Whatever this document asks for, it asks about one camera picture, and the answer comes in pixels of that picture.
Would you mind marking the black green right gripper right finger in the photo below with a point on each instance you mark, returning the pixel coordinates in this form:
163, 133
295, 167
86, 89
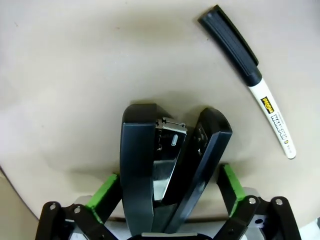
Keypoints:
233, 185

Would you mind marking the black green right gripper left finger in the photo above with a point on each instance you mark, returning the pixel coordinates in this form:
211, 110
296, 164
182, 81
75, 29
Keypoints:
101, 197

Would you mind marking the black stapler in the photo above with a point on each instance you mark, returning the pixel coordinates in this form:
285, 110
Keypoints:
140, 160

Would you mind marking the white marker pen black cap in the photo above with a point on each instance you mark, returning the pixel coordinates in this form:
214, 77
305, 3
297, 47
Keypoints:
232, 47

